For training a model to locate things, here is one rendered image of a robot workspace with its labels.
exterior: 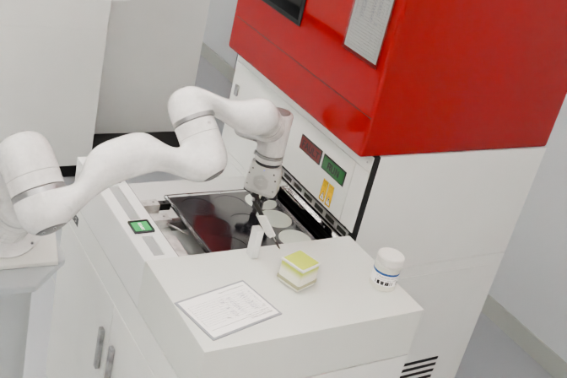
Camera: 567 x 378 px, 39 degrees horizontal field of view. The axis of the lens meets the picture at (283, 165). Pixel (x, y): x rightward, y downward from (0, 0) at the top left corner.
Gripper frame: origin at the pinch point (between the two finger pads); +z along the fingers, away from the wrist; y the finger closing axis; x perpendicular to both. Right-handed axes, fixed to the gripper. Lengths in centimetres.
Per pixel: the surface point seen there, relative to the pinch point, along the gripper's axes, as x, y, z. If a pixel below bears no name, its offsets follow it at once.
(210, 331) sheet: -69, 14, -5
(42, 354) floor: 2, -67, 92
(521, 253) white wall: 138, 92, 53
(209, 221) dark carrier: -14.6, -9.1, 2.1
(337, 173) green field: 2.2, 20.4, -18.1
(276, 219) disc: -0.5, 6.8, 2.0
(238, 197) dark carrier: 4.6, -7.8, 2.0
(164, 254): -46.7, -8.6, -3.9
